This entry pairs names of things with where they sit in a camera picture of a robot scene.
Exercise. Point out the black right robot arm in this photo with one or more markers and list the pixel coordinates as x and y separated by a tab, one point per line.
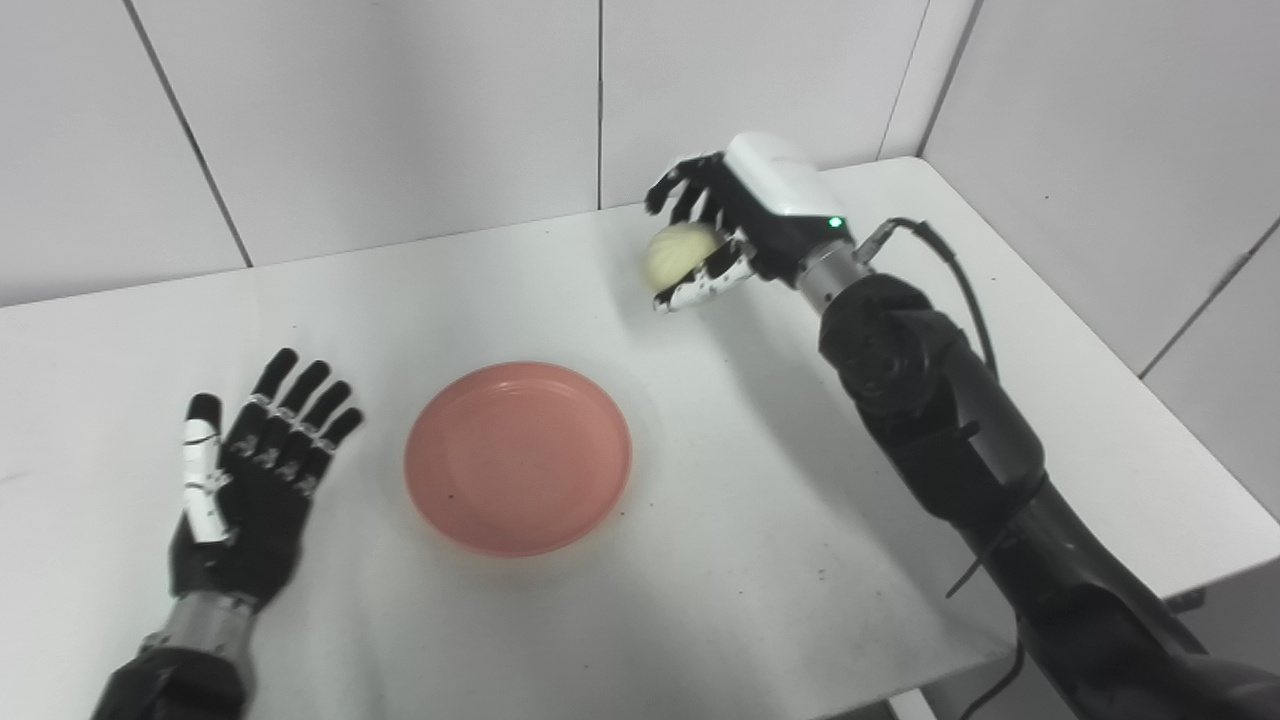
940	410

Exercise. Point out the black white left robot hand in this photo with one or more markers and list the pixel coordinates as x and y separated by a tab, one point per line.
250	520

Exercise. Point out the white steamed bun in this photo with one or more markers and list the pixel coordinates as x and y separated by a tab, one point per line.
675	255

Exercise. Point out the pink round plate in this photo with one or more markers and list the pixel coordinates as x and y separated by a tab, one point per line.
518	460

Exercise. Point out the black under-table bracket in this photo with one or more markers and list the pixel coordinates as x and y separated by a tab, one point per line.
1187	600

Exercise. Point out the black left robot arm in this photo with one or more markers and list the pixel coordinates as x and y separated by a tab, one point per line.
175	680

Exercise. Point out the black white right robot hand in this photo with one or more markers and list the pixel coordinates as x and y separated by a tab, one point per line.
775	200

